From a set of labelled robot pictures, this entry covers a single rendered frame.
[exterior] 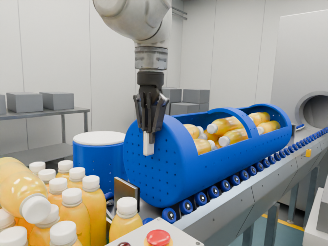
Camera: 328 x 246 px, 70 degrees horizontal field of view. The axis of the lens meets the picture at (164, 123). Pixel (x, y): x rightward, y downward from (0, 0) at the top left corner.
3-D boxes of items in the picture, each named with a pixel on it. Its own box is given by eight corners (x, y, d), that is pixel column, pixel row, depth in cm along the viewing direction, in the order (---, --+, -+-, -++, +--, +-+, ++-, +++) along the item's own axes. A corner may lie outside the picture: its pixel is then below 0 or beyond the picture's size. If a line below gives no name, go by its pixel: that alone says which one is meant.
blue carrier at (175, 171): (291, 157, 125) (293, 103, 122) (185, 223, 64) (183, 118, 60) (241, 149, 145) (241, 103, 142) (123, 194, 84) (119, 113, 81)
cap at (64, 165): (70, 165, 70) (70, 159, 69) (75, 169, 67) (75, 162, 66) (56, 168, 67) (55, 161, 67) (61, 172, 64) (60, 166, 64)
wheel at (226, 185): (230, 181, 89) (226, 182, 91) (222, 176, 88) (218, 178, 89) (231, 192, 87) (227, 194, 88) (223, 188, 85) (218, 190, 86)
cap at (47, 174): (39, 182, 57) (38, 175, 57) (37, 176, 61) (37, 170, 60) (56, 179, 59) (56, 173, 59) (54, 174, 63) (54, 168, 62)
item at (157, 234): (175, 242, 35) (175, 235, 35) (157, 254, 33) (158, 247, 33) (158, 231, 38) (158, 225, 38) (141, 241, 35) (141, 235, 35)
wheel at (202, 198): (208, 193, 79) (203, 195, 80) (197, 189, 77) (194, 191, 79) (208, 206, 76) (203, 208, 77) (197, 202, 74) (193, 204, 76)
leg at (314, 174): (310, 229, 223) (320, 166, 212) (308, 232, 219) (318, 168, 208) (303, 226, 227) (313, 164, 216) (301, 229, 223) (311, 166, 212)
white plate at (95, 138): (127, 143, 113) (127, 145, 113) (127, 131, 140) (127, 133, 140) (67, 143, 109) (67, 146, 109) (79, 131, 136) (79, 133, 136)
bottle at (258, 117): (258, 124, 134) (243, 128, 121) (257, 112, 134) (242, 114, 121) (271, 123, 129) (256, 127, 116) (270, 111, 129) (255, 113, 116)
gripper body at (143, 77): (130, 70, 65) (130, 103, 67) (151, 70, 59) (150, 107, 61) (150, 71, 70) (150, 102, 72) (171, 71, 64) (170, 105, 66)
